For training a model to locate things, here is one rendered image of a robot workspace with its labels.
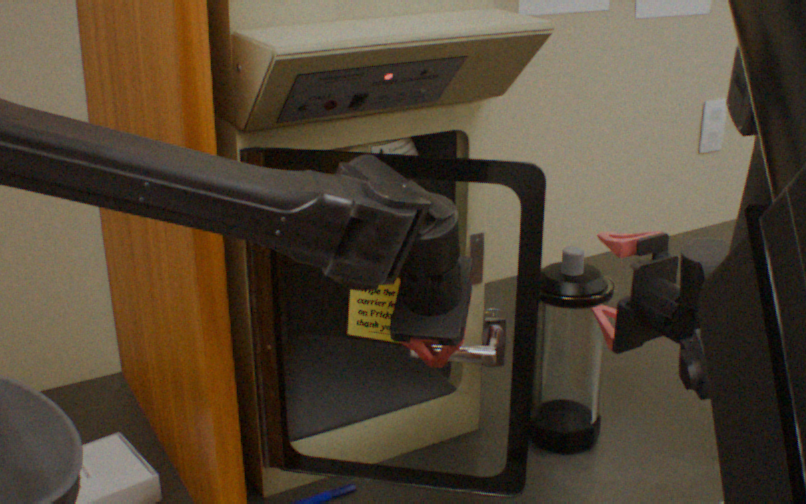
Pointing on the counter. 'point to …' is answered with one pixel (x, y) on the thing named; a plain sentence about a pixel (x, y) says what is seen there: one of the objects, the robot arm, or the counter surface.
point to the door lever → (494, 337)
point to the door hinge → (251, 321)
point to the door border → (267, 361)
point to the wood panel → (167, 240)
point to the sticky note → (372, 311)
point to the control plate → (310, 93)
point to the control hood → (244, 83)
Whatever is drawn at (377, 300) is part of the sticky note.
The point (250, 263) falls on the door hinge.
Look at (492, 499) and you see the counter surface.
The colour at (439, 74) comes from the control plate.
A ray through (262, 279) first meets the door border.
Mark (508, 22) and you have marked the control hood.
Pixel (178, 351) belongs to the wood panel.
